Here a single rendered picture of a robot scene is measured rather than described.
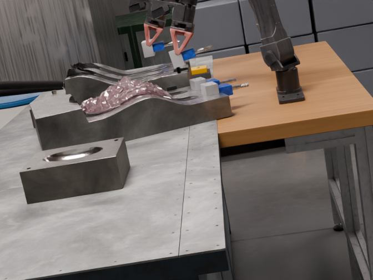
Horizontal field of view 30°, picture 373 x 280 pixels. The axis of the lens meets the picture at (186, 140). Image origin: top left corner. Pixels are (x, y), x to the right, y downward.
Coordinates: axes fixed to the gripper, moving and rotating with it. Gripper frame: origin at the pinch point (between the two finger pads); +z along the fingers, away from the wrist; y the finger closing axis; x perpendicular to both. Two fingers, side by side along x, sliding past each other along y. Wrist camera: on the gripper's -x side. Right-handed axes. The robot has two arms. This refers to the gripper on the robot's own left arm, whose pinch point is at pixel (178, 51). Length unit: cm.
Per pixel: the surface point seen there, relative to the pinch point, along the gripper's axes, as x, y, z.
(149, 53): -12.1, -28.6, 3.0
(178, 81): 2.2, 6.2, 8.6
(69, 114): -20, 47, 19
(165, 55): -44, -442, 15
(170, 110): 3.6, 38.4, 14.3
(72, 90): -28.9, 7.1, 17.4
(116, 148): -3, 75, 20
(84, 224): -4, 96, 31
